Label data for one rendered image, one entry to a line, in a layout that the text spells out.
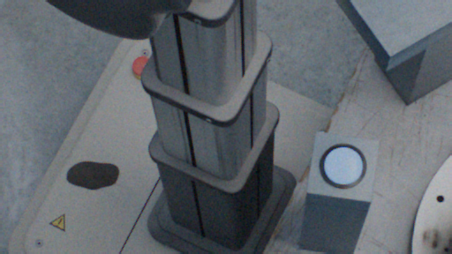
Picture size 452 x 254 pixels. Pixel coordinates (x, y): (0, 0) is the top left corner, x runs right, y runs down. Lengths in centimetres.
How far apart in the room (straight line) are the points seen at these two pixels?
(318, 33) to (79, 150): 63
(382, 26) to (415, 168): 27
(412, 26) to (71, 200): 92
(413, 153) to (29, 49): 115
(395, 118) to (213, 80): 32
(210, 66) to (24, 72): 121
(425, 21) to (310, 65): 110
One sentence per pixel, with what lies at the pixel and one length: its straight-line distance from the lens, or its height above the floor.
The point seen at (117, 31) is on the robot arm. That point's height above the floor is 173.
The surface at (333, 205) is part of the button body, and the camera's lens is 123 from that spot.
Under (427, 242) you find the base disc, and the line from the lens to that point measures 144.
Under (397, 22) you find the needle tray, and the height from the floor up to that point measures 102.
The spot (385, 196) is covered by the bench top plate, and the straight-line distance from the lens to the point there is 147.
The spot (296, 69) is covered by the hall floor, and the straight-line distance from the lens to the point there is 237.
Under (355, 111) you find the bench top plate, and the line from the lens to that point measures 150.
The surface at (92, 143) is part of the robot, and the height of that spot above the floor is 26.
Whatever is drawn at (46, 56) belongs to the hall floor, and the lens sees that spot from 242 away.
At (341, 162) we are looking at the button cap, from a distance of 121.
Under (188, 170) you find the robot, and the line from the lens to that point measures 160.
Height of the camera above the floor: 218
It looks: 71 degrees down
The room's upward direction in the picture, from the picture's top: 5 degrees clockwise
